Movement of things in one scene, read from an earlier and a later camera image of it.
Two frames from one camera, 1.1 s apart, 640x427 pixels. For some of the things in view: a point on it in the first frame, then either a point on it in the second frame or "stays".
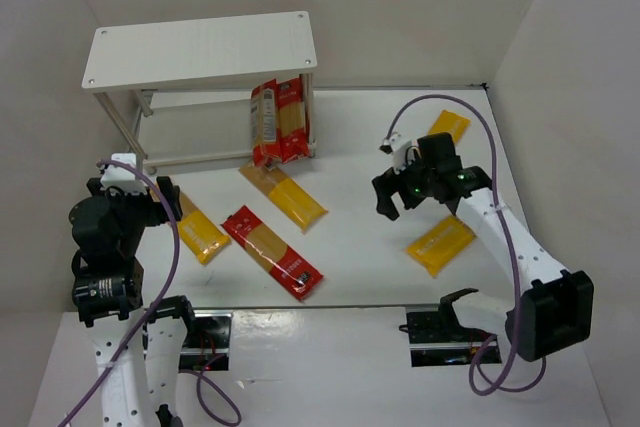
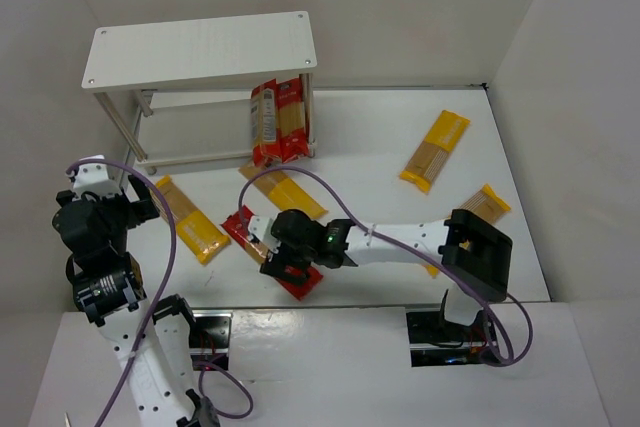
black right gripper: (398, 187) -> (281, 261)
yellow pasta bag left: (199, 233) stays
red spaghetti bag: (287, 266) stays
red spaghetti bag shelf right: (292, 130) stays
